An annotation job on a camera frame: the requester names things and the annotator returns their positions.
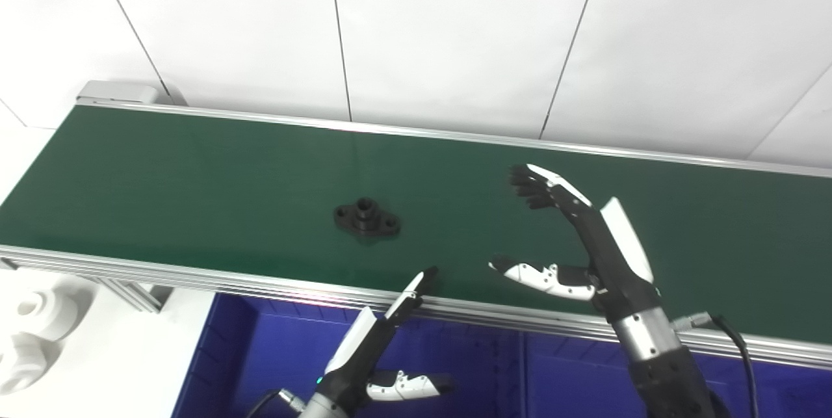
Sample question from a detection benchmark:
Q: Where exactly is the grey conveyor end cap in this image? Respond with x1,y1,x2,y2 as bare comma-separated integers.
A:
77,80,174,107

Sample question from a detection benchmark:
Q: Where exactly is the green conveyor belt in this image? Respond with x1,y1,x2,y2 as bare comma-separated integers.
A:
0,105,832,345

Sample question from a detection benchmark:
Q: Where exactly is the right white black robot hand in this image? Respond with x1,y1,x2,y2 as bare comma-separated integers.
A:
489,163,664,324

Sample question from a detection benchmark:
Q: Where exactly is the aluminium conveyor side rail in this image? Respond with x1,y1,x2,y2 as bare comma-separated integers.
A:
77,99,832,179
0,244,832,370

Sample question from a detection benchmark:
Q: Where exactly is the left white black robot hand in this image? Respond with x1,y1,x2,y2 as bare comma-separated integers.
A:
315,266,456,416

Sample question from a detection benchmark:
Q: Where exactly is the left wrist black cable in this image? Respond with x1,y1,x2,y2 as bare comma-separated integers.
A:
244,388,307,418

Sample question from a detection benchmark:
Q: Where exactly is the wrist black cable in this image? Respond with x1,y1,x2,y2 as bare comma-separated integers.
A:
672,312,762,418
244,388,307,418

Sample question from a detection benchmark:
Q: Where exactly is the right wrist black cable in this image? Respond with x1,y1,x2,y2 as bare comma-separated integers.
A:
672,312,762,418

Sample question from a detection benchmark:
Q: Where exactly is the aluminium conveyor support bracket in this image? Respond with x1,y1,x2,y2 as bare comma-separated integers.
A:
0,257,174,313

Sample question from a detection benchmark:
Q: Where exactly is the blue plastic bin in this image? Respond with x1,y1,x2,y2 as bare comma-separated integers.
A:
172,293,527,418
520,330,832,418

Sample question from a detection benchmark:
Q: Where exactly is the white moulded part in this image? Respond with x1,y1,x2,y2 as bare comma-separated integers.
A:
0,275,98,394

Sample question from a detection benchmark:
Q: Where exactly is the black flanged machine part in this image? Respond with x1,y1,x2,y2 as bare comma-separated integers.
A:
333,196,402,241

